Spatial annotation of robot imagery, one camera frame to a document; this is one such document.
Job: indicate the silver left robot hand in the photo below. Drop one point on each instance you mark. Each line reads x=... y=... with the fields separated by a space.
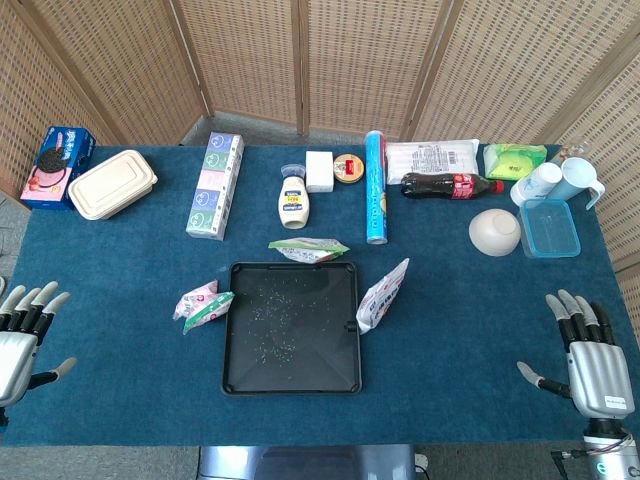
x=17 y=350

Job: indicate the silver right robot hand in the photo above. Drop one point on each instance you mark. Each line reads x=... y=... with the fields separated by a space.
x=597 y=375

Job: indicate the pink green seasoning packet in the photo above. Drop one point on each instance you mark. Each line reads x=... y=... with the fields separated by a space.
x=200 y=306

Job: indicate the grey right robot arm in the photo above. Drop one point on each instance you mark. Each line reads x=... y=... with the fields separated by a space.
x=612 y=457

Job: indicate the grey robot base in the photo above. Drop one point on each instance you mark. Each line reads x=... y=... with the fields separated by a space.
x=305 y=462

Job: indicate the black plastic tray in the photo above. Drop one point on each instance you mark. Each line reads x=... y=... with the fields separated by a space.
x=292 y=330

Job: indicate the blue table cloth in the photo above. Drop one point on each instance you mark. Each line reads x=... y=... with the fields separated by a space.
x=125 y=280

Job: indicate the blue clear plastic container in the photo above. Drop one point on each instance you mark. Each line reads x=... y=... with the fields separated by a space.
x=550 y=227

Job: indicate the beige bowl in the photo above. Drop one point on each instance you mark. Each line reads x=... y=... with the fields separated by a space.
x=494 y=232

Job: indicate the blue cookie box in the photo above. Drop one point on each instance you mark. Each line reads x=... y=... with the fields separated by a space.
x=50 y=167

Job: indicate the beige lidded lunch box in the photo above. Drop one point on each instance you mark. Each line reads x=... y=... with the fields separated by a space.
x=112 y=184

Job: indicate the white plastic bottle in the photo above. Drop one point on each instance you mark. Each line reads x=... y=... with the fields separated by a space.
x=535 y=182

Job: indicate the white blue red packet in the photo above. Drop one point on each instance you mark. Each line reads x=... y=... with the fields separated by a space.
x=382 y=300

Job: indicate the clear glass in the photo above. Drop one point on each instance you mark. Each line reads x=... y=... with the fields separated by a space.
x=577 y=146

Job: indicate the green wet wipes pack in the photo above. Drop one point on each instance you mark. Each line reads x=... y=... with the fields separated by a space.
x=512 y=161

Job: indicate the cola bottle red label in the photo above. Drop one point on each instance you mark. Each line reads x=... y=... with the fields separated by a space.
x=440 y=186

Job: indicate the long pastel tissue pack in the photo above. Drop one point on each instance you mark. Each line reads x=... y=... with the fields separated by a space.
x=215 y=185

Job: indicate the white labelled plastic packet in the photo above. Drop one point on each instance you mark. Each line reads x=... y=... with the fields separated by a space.
x=430 y=156

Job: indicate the blue cling film tube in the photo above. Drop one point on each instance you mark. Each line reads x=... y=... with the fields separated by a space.
x=376 y=190

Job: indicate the green white seasoning packet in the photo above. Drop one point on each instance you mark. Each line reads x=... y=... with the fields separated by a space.
x=307 y=248

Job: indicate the mayonnaise squeeze bottle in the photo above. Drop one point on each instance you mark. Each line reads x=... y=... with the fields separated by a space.
x=295 y=202

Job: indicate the round yellow red tin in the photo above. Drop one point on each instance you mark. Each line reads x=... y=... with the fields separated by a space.
x=349 y=168

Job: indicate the small white box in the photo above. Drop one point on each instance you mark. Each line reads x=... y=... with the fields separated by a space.
x=319 y=172

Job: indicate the wicker folding screen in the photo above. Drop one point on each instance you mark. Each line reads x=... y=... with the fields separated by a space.
x=365 y=60

